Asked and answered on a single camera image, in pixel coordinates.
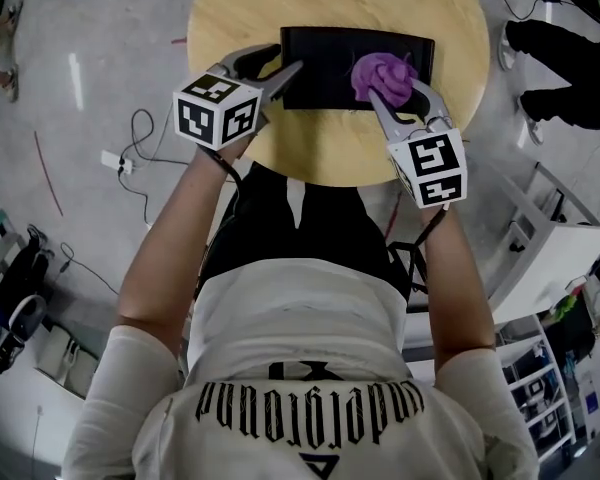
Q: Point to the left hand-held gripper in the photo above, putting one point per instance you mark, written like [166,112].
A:
[205,113]

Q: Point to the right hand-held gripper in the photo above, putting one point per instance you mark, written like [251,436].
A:
[430,168]

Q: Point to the purple cloth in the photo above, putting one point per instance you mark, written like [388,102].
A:
[380,75]

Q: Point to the black rectangular box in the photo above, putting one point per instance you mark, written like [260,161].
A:
[320,68]

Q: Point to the person's right forearm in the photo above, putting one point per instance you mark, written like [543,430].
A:
[455,278]

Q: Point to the person's left forearm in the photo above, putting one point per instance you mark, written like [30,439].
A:
[165,248]

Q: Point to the person's black trousers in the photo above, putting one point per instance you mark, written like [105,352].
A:
[340,238]

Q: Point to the white power strip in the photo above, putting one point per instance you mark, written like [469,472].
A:
[112,160]

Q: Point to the person's white printed t-shirt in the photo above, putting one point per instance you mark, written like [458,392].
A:
[300,328]

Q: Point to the white metal rack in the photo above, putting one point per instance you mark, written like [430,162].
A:
[535,388]

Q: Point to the black bag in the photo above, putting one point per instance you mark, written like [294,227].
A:
[15,288]

